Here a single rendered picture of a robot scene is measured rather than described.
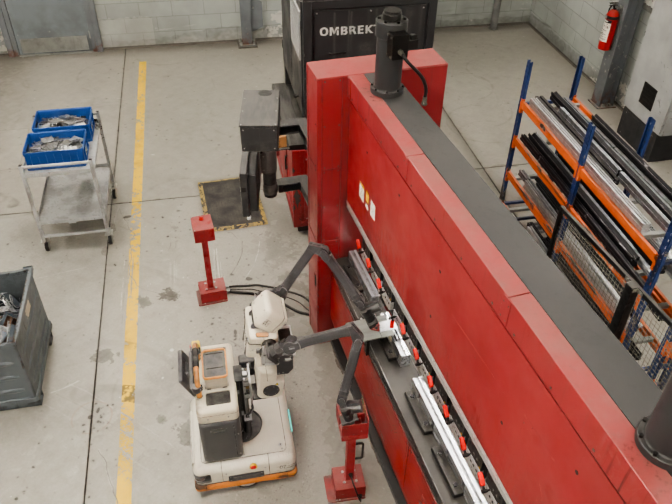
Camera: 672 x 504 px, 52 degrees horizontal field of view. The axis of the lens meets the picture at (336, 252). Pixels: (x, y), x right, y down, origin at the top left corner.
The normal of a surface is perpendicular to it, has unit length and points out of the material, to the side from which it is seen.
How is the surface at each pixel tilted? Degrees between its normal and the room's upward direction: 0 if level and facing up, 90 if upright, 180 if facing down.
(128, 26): 90
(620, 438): 0
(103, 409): 0
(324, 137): 90
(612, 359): 0
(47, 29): 90
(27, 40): 90
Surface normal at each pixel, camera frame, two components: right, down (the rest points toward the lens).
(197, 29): 0.19, 0.62
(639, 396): 0.02, -0.77
